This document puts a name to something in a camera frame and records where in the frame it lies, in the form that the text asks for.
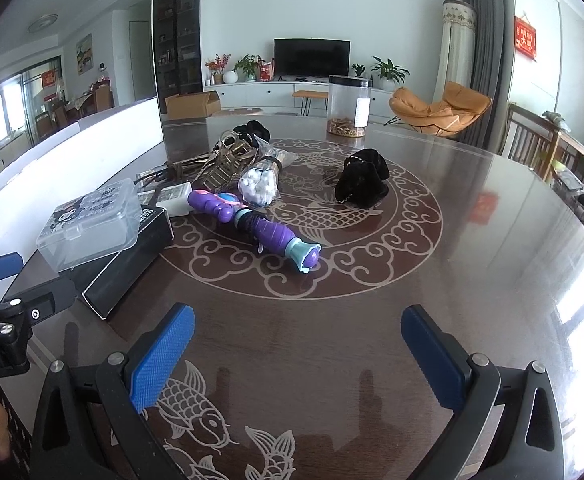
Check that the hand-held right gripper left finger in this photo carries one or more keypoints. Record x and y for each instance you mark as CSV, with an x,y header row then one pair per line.
x,y
164,355

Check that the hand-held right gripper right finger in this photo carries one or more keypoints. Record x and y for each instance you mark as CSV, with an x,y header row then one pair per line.
x,y
434,360

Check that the clear plastic cartoon-print box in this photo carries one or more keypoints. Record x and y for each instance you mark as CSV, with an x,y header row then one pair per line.
x,y
86,230

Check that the black perforated board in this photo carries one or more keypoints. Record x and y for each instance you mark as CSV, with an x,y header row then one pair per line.
x,y
16,430

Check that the black cardboard box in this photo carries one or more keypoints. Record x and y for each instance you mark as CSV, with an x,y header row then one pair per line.
x,y
126,267

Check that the small white box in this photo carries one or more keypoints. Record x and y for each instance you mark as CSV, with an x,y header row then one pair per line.
x,y
174,200

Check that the purple toy wand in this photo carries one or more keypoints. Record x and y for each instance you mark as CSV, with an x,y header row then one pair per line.
x,y
272,232

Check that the rhinestone hair clip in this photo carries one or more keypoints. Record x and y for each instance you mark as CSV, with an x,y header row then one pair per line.
x,y
221,172

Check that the red door decoration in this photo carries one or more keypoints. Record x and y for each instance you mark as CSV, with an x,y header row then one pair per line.
x,y
48,79

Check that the bag of white cotton balls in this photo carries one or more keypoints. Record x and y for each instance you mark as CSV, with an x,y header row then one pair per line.
x,y
258,185

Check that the clear gold claw hair clip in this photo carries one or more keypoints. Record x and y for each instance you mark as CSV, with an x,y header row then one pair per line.
x,y
234,147

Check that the wooden chair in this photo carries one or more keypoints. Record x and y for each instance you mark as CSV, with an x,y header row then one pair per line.
x,y
527,140

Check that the black scrunchie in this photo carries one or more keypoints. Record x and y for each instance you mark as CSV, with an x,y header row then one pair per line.
x,y
252,132

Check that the round ceiling lamp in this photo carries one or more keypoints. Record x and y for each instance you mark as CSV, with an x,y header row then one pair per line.
x,y
42,24

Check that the brown cardboard box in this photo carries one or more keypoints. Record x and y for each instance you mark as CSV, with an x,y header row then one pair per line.
x,y
191,105

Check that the orange lounge chair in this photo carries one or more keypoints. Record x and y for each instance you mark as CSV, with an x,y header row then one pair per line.
x,y
442,107

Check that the clear plastic snack jar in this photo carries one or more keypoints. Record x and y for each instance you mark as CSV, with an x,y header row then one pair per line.
x,y
349,107

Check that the white television cabinet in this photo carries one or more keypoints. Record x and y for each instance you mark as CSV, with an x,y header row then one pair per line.
x,y
252,94

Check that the white round vase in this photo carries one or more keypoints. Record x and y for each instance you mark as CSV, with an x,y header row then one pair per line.
x,y
230,77

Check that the dark display cabinet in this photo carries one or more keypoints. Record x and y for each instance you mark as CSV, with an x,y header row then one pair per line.
x,y
176,40

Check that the large green potted plant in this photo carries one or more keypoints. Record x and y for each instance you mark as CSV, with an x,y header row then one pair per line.
x,y
389,70

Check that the wooden stool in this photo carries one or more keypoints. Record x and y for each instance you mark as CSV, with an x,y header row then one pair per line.
x,y
309,94

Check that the red flower arrangement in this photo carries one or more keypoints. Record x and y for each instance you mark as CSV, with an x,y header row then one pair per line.
x,y
218,65

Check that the small green potted plant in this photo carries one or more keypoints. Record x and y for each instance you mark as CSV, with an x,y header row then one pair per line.
x,y
358,70

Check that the red gift bag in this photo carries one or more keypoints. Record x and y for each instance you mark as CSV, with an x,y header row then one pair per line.
x,y
266,70

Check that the covered floor air conditioner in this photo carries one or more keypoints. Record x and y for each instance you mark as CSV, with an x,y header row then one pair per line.
x,y
454,50

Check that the grey curtain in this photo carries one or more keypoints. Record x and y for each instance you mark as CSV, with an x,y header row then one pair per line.
x,y
489,50

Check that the black television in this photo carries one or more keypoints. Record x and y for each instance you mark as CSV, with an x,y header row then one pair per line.
x,y
312,57

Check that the framed wall painting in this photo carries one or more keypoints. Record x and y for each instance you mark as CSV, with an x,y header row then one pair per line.
x,y
84,54

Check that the red wall hanging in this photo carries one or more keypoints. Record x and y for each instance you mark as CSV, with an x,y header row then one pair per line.
x,y
526,35

